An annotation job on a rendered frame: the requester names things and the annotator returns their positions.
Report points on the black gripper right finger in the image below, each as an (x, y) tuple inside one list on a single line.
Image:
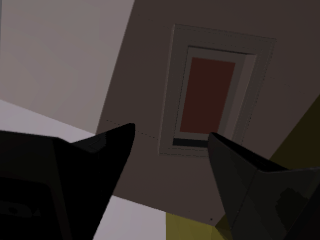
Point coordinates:
[(262, 200)]

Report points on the dark grey picture frame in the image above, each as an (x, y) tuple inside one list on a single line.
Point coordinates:
[(212, 84)]

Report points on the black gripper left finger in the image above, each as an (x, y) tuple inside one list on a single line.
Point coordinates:
[(81, 175)]

